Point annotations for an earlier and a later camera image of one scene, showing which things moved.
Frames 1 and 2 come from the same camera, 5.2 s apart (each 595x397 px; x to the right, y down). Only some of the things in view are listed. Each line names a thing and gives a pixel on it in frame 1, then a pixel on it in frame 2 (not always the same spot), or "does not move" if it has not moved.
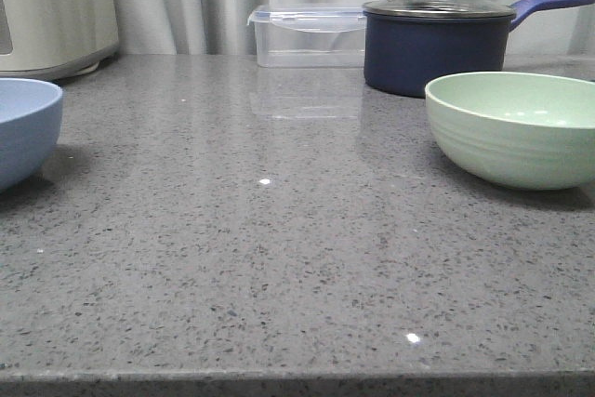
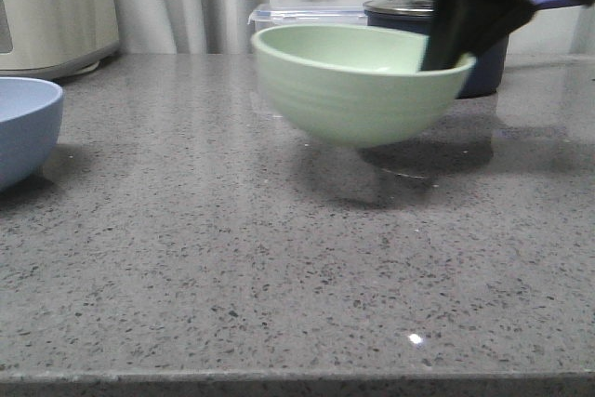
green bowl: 526,130 -> 354,85
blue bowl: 30,119 does not move
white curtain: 200,2 does not move
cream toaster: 58,13 does not move
